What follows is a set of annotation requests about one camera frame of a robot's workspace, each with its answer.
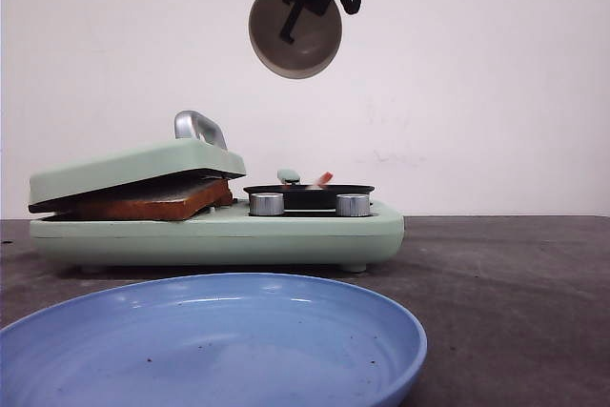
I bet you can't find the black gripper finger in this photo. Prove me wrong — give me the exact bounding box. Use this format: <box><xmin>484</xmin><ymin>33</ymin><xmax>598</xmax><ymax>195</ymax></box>
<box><xmin>279</xmin><ymin>0</ymin><xmax>304</xmax><ymax>44</ymax></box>

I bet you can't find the beige ribbed bowl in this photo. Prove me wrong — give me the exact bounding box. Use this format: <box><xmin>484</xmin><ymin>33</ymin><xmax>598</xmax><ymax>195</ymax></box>
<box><xmin>248</xmin><ymin>0</ymin><xmax>342</xmax><ymax>79</ymax></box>

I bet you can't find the breakfast maker hinged lid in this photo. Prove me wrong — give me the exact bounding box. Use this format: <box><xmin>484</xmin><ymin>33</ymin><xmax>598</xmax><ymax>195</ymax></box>
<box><xmin>29</xmin><ymin>111</ymin><xmax>246</xmax><ymax>214</ymax></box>

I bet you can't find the white bread slice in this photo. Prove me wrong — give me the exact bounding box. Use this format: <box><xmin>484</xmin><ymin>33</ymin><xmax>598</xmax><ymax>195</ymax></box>
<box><xmin>68</xmin><ymin>178</ymin><xmax>234</xmax><ymax>221</ymax></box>

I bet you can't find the mint green breakfast maker base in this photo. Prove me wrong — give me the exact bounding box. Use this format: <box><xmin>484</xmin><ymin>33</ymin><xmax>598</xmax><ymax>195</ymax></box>
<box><xmin>30</xmin><ymin>201</ymin><xmax>405</xmax><ymax>272</ymax></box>

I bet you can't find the left silver control knob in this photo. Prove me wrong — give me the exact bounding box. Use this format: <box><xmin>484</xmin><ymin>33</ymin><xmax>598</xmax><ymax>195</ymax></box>
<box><xmin>249</xmin><ymin>193</ymin><xmax>285</xmax><ymax>216</ymax></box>

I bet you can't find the silver control knob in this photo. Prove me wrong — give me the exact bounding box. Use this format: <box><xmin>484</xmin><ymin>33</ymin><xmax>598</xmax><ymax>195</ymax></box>
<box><xmin>249</xmin><ymin>193</ymin><xmax>285</xmax><ymax>216</ymax></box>
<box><xmin>335</xmin><ymin>193</ymin><xmax>371</xmax><ymax>217</ymax></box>

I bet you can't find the right silver control knob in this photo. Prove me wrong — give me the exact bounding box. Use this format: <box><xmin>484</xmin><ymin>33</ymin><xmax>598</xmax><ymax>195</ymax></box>
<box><xmin>335</xmin><ymin>193</ymin><xmax>371</xmax><ymax>217</ymax></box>

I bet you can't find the blue plastic plate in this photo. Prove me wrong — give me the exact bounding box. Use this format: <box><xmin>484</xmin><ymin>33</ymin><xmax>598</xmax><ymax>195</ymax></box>
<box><xmin>1</xmin><ymin>274</ymin><xmax>427</xmax><ymax>406</ymax></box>

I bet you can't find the black frying pan mint handle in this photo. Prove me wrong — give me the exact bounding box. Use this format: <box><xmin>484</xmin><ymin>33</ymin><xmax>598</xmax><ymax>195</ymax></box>
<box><xmin>244</xmin><ymin>169</ymin><xmax>375</xmax><ymax>211</ymax></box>

